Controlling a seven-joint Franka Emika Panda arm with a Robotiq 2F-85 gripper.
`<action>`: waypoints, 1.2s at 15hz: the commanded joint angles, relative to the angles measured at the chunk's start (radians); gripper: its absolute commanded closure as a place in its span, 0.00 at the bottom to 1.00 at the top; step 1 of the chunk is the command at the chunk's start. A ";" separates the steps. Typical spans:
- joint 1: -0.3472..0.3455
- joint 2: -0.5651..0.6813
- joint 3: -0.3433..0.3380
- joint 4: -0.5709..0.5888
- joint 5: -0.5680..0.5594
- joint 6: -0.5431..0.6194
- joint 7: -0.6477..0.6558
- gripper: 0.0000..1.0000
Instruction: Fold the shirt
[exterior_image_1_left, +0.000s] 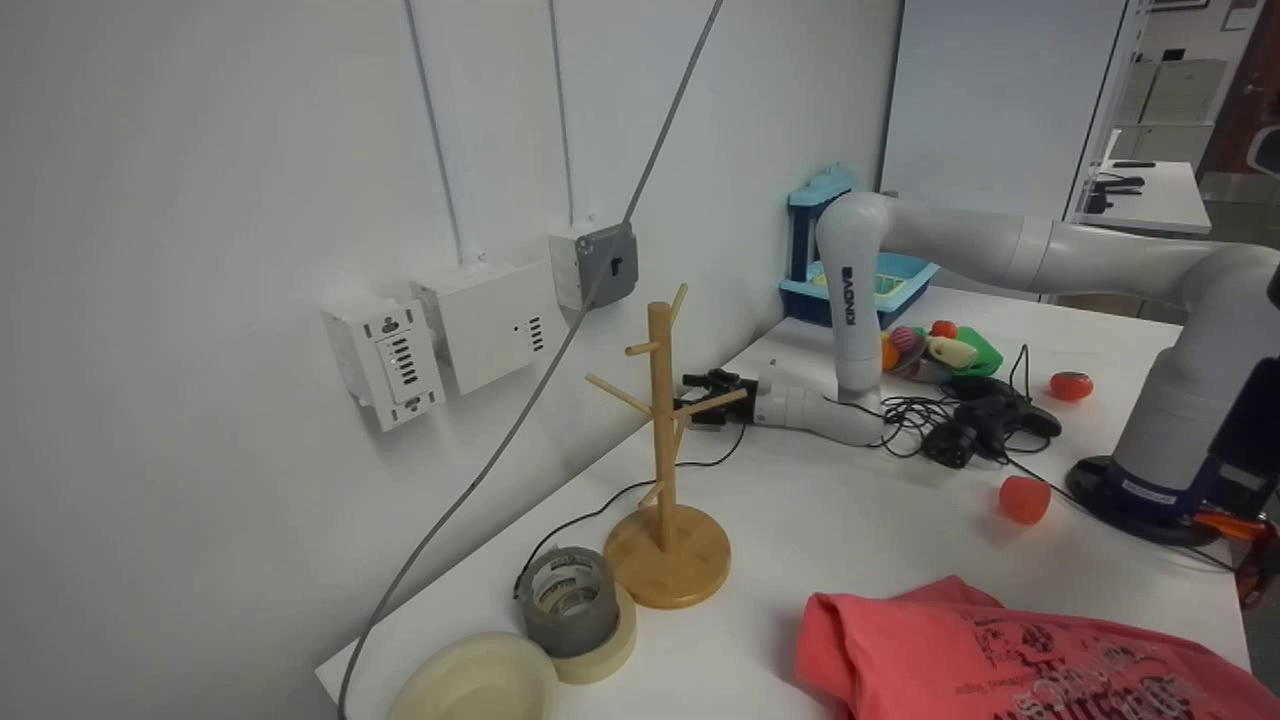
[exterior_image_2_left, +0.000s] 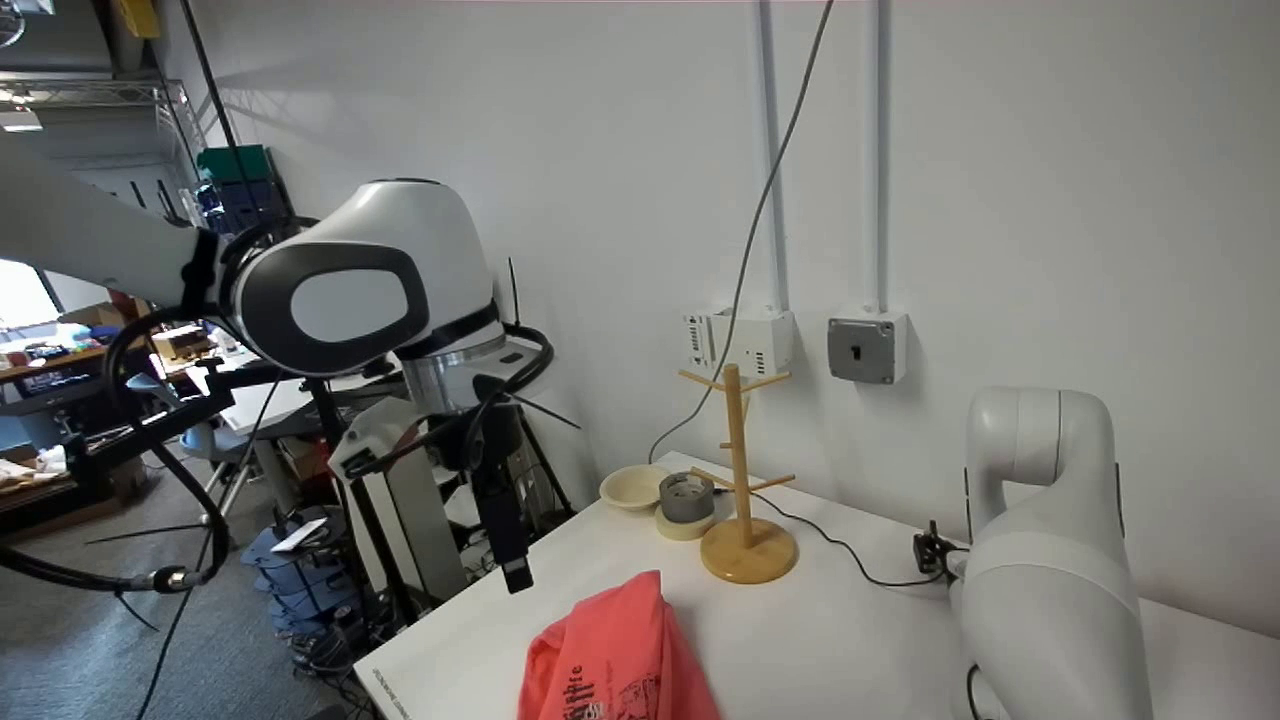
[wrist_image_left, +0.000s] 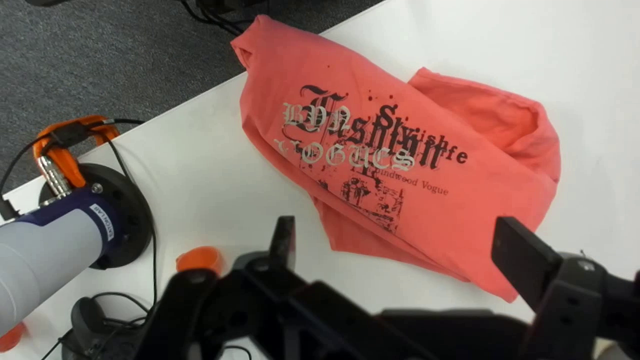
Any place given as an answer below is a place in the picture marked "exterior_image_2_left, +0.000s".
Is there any white wall socket box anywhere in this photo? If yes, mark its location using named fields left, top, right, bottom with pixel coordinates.
left=683, top=307, right=797, bottom=380

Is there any pink shirt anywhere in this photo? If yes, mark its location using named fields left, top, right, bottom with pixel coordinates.
left=517, top=570, right=722, bottom=720

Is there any stack of green blue crates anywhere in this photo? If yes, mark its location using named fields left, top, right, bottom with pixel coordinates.
left=194, top=144, right=293, bottom=237

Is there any wooden mug tree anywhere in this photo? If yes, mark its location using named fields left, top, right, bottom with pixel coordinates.
left=679, top=363, right=800, bottom=586

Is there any black plug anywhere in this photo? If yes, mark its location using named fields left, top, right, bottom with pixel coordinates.
left=911, top=520, right=963, bottom=582

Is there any cream bowl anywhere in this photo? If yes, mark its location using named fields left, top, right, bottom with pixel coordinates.
left=599, top=464, right=672, bottom=513

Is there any heap of blue cloth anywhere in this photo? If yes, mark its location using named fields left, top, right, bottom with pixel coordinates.
left=243, top=518, right=363, bottom=641

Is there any white table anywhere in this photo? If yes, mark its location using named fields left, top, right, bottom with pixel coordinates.
left=212, top=372, right=403, bottom=439

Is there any grey tape roll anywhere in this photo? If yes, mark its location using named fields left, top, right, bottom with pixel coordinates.
left=658, top=472, right=717, bottom=526

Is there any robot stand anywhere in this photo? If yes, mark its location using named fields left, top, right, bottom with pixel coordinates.
left=352, top=450, right=1280, bottom=720

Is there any cream tape roll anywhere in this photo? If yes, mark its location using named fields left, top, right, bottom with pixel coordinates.
left=654, top=506, right=717, bottom=542

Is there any metal truss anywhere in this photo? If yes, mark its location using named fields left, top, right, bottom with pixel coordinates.
left=0, top=74, right=208, bottom=183

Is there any white wall conduit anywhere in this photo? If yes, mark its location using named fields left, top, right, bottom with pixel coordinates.
left=861, top=0, right=888, bottom=317
left=754, top=0, right=792, bottom=313

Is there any grey cable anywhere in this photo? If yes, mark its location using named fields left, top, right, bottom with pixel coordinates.
left=647, top=0, right=837, bottom=467

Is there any cluttered wooden desk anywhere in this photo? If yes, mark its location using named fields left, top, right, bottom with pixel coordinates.
left=0, top=300, right=223, bottom=541

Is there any grey wall switch box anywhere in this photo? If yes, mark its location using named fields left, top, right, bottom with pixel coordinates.
left=827, top=311, right=910, bottom=387

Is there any window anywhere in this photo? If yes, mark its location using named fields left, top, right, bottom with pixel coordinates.
left=0, top=258, right=63, bottom=332

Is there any black cable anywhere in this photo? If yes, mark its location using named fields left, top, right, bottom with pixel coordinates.
left=712, top=488, right=946, bottom=589

